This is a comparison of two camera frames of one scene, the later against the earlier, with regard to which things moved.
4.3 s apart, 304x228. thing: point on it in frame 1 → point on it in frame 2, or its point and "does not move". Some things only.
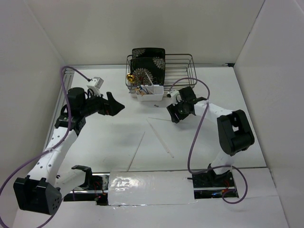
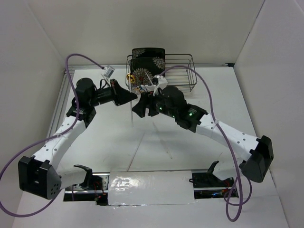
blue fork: x=141 y=89 does not move
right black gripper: x=173 y=109 → x=146 y=101
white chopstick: x=139 y=143 does not move
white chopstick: x=149 y=79 does not move
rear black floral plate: x=149 y=52 does not move
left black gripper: x=106 y=105 → x=119 y=95
